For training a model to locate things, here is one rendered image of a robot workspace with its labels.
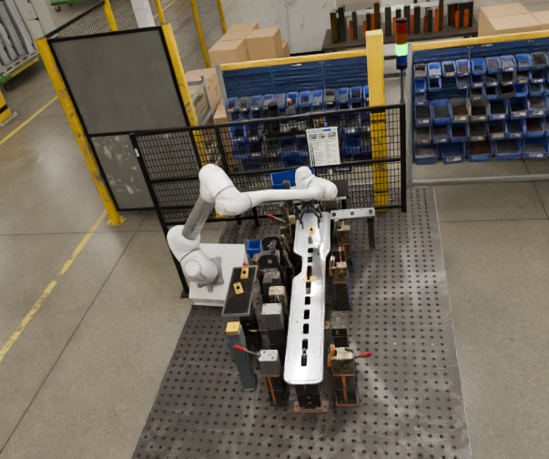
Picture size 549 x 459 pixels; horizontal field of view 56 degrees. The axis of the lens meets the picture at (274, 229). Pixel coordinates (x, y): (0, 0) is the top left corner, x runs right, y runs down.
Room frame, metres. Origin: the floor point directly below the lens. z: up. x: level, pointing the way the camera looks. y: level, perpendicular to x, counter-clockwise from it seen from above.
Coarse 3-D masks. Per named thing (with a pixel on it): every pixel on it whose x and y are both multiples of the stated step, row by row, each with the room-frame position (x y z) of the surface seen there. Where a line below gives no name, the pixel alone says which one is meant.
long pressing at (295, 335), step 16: (304, 224) 2.74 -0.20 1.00; (320, 224) 2.70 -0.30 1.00; (304, 240) 2.57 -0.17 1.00; (320, 240) 2.54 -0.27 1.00; (304, 256) 2.41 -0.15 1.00; (320, 256) 2.39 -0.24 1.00; (304, 272) 2.27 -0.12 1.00; (320, 272) 2.24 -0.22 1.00; (304, 288) 2.14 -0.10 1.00; (320, 288) 2.11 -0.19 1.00; (304, 304) 2.02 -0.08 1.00; (320, 304) 1.99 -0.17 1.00; (304, 320) 1.90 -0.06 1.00; (320, 320) 1.88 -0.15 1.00; (288, 336) 1.81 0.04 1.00; (304, 336) 1.79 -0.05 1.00; (320, 336) 1.77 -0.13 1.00; (288, 352) 1.70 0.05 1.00; (320, 352) 1.67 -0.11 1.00; (288, 368) 1.61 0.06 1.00; (304, 368) 1.60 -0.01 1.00; (320, 368) 1.58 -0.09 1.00
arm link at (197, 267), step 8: (192, 256) 2.50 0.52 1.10; (200, 256) 2.50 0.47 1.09; (184, 264) 2.45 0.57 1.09; (192, 264) 2.43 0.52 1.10; (200, 264) 2.42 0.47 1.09; (208, 264) 2.47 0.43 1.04; (184, 272) 2.42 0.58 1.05; (192, 272) 2.40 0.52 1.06; (200, 272) 2.40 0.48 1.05; (208, 272) 2.43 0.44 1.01; (216, 272) 2.51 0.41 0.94; (192, 280) 2.40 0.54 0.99; (200, 280) 2.40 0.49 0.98; (208, 280) 2.45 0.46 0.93
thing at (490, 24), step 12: (480, 12) 5.39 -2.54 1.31; (492, 12) 5.20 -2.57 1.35; (504, 12) 5.12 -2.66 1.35; (516, 12) 5.05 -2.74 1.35; (528, 12) 4.98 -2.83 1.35; (540, 12) 4.91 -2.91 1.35; (480, 24) 5.35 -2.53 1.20; (492, 24) 4.85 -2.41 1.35; (504, 24) 4.78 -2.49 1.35; (516, 24) 4.71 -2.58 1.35; (528, 24) 4.65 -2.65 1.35; (540, 24) 4.59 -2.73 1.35
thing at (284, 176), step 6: (312, 168) 3.16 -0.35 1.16; (270, 174) 3.19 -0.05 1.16; (276, 174) 3.20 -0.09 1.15; (282, 174) 3.19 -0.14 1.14; (288, 174) 3.19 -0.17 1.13; (294, 174) 3.19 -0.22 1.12; (276, 180) 3.20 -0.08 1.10; (282, 180) 3.19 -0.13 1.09; (294, 180) 3.19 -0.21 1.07; (276, 186) 3.04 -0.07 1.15; (282, 186) 3.04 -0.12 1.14; (294, 186) 3.03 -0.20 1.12
